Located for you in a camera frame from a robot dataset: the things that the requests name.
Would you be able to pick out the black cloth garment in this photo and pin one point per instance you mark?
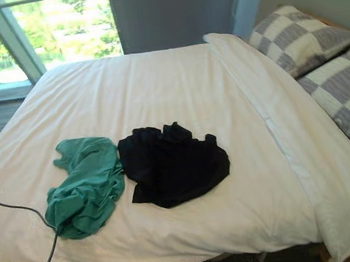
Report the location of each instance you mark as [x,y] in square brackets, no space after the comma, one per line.
[172,170]

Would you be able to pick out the green cloth garment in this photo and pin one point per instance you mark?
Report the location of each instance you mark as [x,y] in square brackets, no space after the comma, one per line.
[85,186]

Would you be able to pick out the white duvet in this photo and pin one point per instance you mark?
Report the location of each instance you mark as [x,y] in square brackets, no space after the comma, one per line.
[172,101]

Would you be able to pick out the grey window curtain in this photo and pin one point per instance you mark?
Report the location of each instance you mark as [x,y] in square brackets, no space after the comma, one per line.
[172,16]

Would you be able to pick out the checkered grey white pillow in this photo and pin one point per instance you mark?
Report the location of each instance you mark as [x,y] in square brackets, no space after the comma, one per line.
[342,93]
[298,37]

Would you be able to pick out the large glass window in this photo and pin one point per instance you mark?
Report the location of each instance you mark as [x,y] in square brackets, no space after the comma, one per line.
[45,29]

